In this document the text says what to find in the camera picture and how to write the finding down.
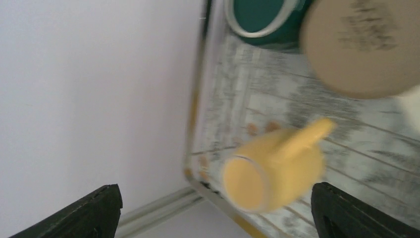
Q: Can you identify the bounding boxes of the yellow mug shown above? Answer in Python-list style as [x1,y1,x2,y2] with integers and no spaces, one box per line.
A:
[219,118,336,214]

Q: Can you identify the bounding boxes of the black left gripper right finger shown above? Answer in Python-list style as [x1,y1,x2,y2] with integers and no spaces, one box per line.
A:
[311,182,420,238]

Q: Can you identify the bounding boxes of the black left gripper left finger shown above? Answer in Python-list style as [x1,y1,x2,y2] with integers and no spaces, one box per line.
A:
[12,184,123,238]

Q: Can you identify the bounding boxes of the beige cream mug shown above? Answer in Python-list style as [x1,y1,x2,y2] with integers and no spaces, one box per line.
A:
[300,0,420,99]

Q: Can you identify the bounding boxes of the teal green mug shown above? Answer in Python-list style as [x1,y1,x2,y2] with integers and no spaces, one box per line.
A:
[223,0,313,48]

